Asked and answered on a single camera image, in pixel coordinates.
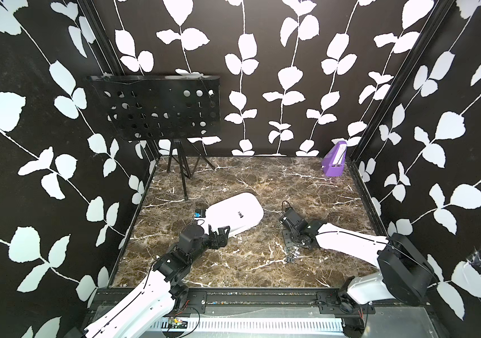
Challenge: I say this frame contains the pile of chrome sockets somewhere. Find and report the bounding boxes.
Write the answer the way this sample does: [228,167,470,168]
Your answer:
[286,246,300,263]

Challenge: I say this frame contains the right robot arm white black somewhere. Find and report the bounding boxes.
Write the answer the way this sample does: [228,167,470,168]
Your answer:
[279,206,434,313]

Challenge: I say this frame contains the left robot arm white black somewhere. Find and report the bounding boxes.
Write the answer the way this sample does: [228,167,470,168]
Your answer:
[79,222,231,337]

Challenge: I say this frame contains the white plastic storage tray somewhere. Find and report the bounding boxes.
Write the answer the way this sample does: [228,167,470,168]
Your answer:
[205,192,264,237]

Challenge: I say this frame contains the purple stapler box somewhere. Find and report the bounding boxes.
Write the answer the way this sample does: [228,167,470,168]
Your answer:
[322,141,348,177]

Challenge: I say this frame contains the black music stand tripod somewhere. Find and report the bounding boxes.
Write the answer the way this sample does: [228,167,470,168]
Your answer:
[167,139,216,201]

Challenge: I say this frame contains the black perforated music stand desk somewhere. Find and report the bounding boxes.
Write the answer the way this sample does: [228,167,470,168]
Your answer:
[87,75,221,141]

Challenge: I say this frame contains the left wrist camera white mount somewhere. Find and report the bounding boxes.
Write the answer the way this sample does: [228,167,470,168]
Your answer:
[193,209,207,228]

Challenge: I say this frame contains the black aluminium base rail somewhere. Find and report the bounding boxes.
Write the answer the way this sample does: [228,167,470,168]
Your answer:
[143,287,449,337]

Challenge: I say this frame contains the white ribbed cable duct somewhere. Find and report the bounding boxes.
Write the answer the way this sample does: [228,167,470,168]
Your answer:
[147,318,345,335]

